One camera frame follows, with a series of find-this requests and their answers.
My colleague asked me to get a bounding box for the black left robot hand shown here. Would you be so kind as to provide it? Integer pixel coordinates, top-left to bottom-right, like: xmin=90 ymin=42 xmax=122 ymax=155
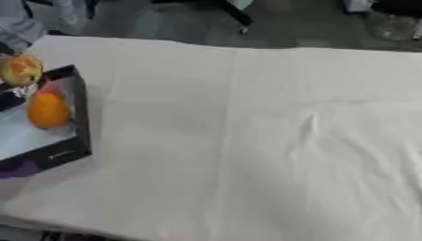
xmin=0 ymin=82 xmax=40 ymax=111

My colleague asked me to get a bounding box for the yellow red toy apple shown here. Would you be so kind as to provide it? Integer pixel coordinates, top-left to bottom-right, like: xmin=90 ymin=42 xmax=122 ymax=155
xmin=0 ymin=54 xmax=46 ymax=88

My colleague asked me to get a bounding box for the black box white inside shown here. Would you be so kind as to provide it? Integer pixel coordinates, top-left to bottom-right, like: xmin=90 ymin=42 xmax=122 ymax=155
xmin=0 ymin=64 xmax=94 ymax=179

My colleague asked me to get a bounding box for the orange toy fruit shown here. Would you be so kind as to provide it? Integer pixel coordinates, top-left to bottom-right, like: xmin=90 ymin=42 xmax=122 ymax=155
xmin=24 ymin=80 xmax=74 ymax=130

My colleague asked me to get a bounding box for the person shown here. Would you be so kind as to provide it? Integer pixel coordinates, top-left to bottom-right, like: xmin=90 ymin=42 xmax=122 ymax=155
xmin=0 ymin=0 xmax=48 ymax=55

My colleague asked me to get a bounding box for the black chair base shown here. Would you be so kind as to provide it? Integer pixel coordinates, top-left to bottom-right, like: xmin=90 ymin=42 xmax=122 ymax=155
xmin=211 ymin=0 xmax=256 ymax=35

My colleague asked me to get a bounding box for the clear plastic bag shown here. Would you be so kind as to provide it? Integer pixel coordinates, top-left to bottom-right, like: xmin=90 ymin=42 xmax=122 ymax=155
xmin=363 ymin=8 xmax=422 ymax=42

